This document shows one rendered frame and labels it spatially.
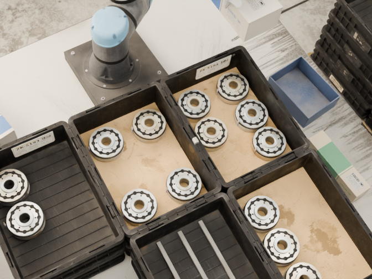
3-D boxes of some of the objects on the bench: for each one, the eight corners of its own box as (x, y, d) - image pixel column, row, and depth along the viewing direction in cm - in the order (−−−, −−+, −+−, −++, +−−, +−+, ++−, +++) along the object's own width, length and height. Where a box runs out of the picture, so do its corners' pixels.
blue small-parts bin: (265, 87, 210) (269, 76, 204) (296, 66, 215) (301, 55, 209) (303, 128, 204) (308, 118, 198) (334, 106, 209) (341, 96, 202)
